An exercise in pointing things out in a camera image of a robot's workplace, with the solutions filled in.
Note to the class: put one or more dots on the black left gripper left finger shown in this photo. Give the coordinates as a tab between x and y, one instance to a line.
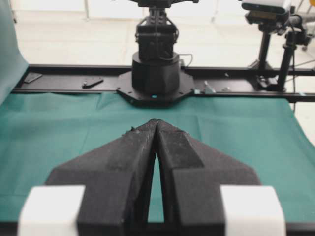
117	177

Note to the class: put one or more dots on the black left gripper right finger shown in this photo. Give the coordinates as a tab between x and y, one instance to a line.
191	173

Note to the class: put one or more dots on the green table cloth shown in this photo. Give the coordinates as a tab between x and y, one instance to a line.
41	131

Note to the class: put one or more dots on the green backdrop cloth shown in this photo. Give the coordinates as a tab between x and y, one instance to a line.
12	64

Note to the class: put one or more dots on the black aluminium frame rail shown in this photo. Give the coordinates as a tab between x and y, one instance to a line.
198	81

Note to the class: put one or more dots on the black camera stand pole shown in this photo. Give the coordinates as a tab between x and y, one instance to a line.
297	36

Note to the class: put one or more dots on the grey camera on stand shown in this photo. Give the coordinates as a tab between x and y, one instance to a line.
271	16

